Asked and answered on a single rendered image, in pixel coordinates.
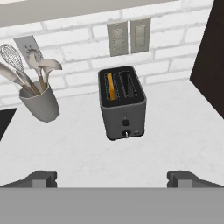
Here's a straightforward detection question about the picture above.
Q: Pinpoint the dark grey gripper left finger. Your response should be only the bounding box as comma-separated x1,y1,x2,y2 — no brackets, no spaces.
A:
0,170,58,189

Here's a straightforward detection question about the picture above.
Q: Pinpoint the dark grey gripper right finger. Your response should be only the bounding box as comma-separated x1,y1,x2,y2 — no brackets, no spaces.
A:
166,170,224,189

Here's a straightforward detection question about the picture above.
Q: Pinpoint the dark grey toaster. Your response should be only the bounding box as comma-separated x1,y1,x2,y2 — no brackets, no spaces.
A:
97,66,148,142

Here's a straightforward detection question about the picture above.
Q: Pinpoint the orange bread slice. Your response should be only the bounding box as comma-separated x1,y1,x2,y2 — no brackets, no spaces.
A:
106,73,116,102

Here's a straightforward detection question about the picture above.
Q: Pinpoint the black hob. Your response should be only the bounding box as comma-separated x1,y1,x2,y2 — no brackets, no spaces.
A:
0,108,18,142

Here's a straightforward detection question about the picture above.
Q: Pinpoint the grey utensil pot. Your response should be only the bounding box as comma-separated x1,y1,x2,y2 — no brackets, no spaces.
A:
18,80,60,123

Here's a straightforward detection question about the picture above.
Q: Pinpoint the grey spoon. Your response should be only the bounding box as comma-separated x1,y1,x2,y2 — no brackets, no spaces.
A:
0,62,35,97

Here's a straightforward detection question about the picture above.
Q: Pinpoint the grey ladle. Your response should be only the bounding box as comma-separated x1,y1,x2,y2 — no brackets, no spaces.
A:
38,58,63,90

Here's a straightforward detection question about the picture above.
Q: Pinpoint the grey slotted spatula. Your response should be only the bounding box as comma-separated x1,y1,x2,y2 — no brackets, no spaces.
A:
26,48,47,91

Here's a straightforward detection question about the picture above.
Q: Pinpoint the dark brown tall cupboard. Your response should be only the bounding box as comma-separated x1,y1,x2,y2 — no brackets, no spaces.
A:
189,0,224,120

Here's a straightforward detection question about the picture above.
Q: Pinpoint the wire whisk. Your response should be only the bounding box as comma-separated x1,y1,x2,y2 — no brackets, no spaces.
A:
0,43,41,96

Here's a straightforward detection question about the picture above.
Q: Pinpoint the grey wall socket plate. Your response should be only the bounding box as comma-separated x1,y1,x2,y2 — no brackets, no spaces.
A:
12,34,45,70

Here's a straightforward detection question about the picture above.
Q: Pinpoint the grey wall switch plate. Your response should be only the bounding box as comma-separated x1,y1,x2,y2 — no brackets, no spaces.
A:
129,17,152,54
106,20,130,58

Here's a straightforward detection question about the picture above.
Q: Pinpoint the beige wall cupboard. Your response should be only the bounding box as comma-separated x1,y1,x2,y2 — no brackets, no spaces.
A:
0,0,182,29

